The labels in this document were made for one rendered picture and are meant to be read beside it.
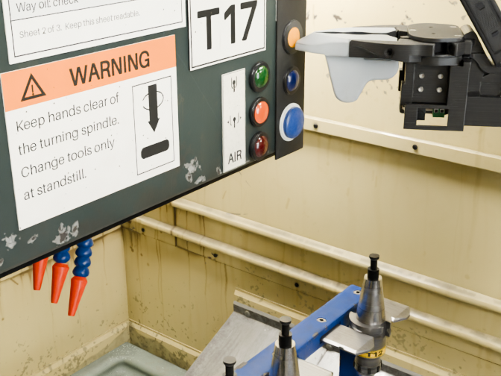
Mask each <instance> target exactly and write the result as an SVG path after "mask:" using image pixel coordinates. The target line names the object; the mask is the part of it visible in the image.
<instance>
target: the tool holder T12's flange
mask: <svg viewBox="0 0 501 376"><path fill-rule="evenodd" d="M391 321H392V317H391V315H390V313H388V312H387V311H386V310H385V321H384V322H383V323H381V324H379V325H366V324H363V323H361V322H359V321H358V320H357V319H356V314H355V313H353V312H350V315H349V328H351V329H354V330H357V331H358V332H361V333H365V334H367V335H369V336H372V337H374V343H378V342H382V340H383V338H382V337H383V336H388V337H390V335H391Z"/></svg>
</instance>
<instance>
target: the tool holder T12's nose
mask: <svg viewBox="0 0 501 376"><path fill-rule="evenodd" d="M353 367H354V368H355V370H356V371H357V372H358V373H359V374H360V375H361V376H374V375H375V374H376V373H378V372H379V370H380V368H381V367H382V361H381V359H380V357H379V358H376V359H365V358H361V357H358V356H356V357H355V360H353Z"/></svg>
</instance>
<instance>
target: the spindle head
mask: <svg viewBox="0 0 501 376"><path fill-rule="evenodd" d="M185 9H186V26H185V27H182V28H175V29H171V30H167V31H161V32H157V33H154V34H148V35H144V36H140V37H134V38H130V39H126V40H120V41H116V42H112V43H106V44H103V45H99V46H93V47H89V48H82V49H78V50H75V51H69V52H65V53H61V54H55V55H52V56H47V57H41V58H37V59H33V60H27V61H24V62H20V63H14V64H9V58H8V52H7V40H6V33H5V26H4V14H3V7H2V0H0V74H1V73H5V72H11V71H14V70H18V69H24V68H28V67H32V66H37V65H41V64H44V63H50V62H54V61H58V60H64V59H67V58H71V57H77V56H81V55H85V54H91V53H94V52H98V51H103V50H108V49H111V48H117V47H121V46H127V45H130V44H134V43H140V42H144V41H147V40H153V39H157V38H161V37H167V36H170V35H175V55H176V75H177V115H178V135H179V155H180V165H179V166H178V167H175V168H173V169H170V170H168V171H166V172H163V173H161V174H158V175H155V176H153V177H151V178H148V179H146V180H143V181H141V182H139V183H137V184H134V185H131V186H129V187H126V188H124V189H121V190H119V191H116V192H114V193H111V194H109V195H106V196H104V197H102V198H99V199H96V200H94V201H91V202H89V203H87V204H84V205H82V206H80V207H76V208H75V209H72V210H69V211H67V212H65V213H61V214H60V215H57V216H55V217H52V218H50V219H47V220H45V221H43V222H40V223H37V224H35V225H32V226H30V227H28V228H25V229H23V230H19V225H18V219H17V212H16V201H15V194H14V188H13V176H12V170H11V164H10V152H9V145H8V139H7V127H6V121H5V114H4V103H3V97H2V90H1V79H0V279H1V278H3V277H5V276H8V275H10V274H12V273H14V272H17V271H19V270H21V269H23V268H25V267H27V266H30V265H32V264H34V263H37V262H39V261H41V260H44V259H45V258H47V257H50V256H52V255H54V254H57V253H59V252H61V251H63V250H66V249H67V248H70V247H72V246H74V245H77V244H78V243H81V242H83V241H85V240H88V239H90V238H92V237H94V236H97V235H99V234H102V233H103V232H105V231H108V230H110V229H112V228H114V227H117V226H119V225H121V224H124V223H125V222H128V221H130V220H132V219H135V218H136V217H139V216H141V215H143V214H146V213H148V212H150V211H152V210H155V209H157V208H158V207H162V206H163V205H165V204H168V203H170V202H172V201H175V200H177V199H179V198H182V197H184V196H185V195H188V194H190V193H192V192H194V191H197V190H199V189H201V188H204V187H206V186H208V185H210V184H213V183H215V182H216V181H220V180H221V179H223V178H226V177H228V176H230V175H233V174H235V173H237V172H239V171H242V170H243V169H246V168H248V167H250V166H252V165H255V164H257V163H259V162H261V161H264V160H266V159H268V158H270V157H273V156H274V152H275V79H276V0H266V25H265V50H264V51H258V52H256V53H253V54H248V55H245V56H242V57H237V58H234V59H232V60H227V61H224V62H220V63H216V64H213V65H210V66H205V67H202V68H200V69H195V70H192V71H189V47H188V22H187V0H185ZM258 61H264V62H266V63H267V64H268V66H269V69H270V80H269V82H268V86H267V87H266V88H265V89H264V90H263V91H262V92H259V93H258V92H255V91H253V90H252V88H251V86H250V81H249V77H250V72H251V69H252V67H253V65H254V64H255V63H257V62H258ZM239 69H245V164H243V165H241V166H238V167H236V168H235V169H231V170H230V171H228V172H225V173H223V151H222V103H221V75H223V74H227V73H229V72H234V71H236V70H239ZM258 97H264V98H266V99H267V100H268V102H269V105H270V113H269V117H268V120H267V122H266V123H265V124H264V125H263V126H261V127H255V126H253V125H252V124H251V121H250V116H249V114H250V108H251V105H252V104H253V102H254V100H255V99H256V98H258ZM259 131H263V132H266V134H267V135H268V137H269V140H270V145H269V150H268V153H267V154H266V156H265V157H264V158H263V159H262V160H260V161H256V160H253V159H252V157H251V155H250V143H251V140H252V138H253V136H254V135H255V134H256V133H257V132H259Z"/></svg>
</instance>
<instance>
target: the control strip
mask: <svg viewBox="0 0 501 376"><path fill-rule="evenodd" d="M292 28H297V29H298V30H299V33H300V38H299V39H301V38H303V37H305V36H306V0H277V21H276V79H275V152H274V159H275V160H278V159H280V158H281V157H285V156H286V155H288V154H291V153H292V152H295V151H297V150H299V149H301V148H303V129H302V131H301V132H300V134H299V135H298V136H297V137H295V138H294V139H291V138H288V137H286V135H285V134H284V132H283V121H284V118H285V115H286V113H287V112H288V110H289V109H290V108H291V107H299V108H300V109H301V110H302V111H303V114H304V84H305V53H306V52H305V51H298V50H295V47H293V48H292V47H291V46H290V45H289V41H288V38H289V32H290V30H291V29H292ZM261 66H265V67H266V68H267V69H268V74H269V76H268V82H269V80H270V69H269V66H268V64H267V63H266V62H264V61H258V62H257V63H255V64H254V65H253V67H252V69H251V71H250V77H249V81H250V86H251V88H252V90H253V91H255V92H258V93H259V92H262V91H263V90H264V89H265V88H266V87H267V86H268V82H267V84H266V85H265V86H264V87H263V88H259V87H257V86H256V84H255V74H256V71H257V69H258V68H259V67H261ZM293 70H296V71H297V72H298V74H299V76H300V81H299V84H298V86H297V89H296V90H294V91H289V89H288V87H287V79H288V76H289V73H290V72H291V71H293ZM261 101H264V102H265V103H266V104H267V105H268V116H267V119H266V120H265V121H264V122H263V123H258V122H257V121H256V119H255V110H256V107H257V105H258V104H259V103H260V102H261ZM269 113H270V105H269V102H268V100H267V99H266V98H264V97H258V98H256V99H255V100H254V102H253V104H252V105H251V107H250V114H249V116H250V122H251V124H252V125H253V126H255V127H261V126H263V125H264V124H265V123H266V122H267V120H268V117H269ZM261 136H265V137H266V138H267V139H268V150H269V145H270V140H269V137H268V135H267V134H266V132H263V131H259V132H257V133H256V134H255V135H254V136H253V138H252V140H251V141H250V156H251V157H252V159H253V160H256V161H260V160H262V159H263V158H264V157H265V156H266V154H267V153H268V150H267V151H266V153H265V155H264V156H262V157H257V156H256V153H255V145H256V141H257V140H258V139H259V138H260V137H261Z"/></svg>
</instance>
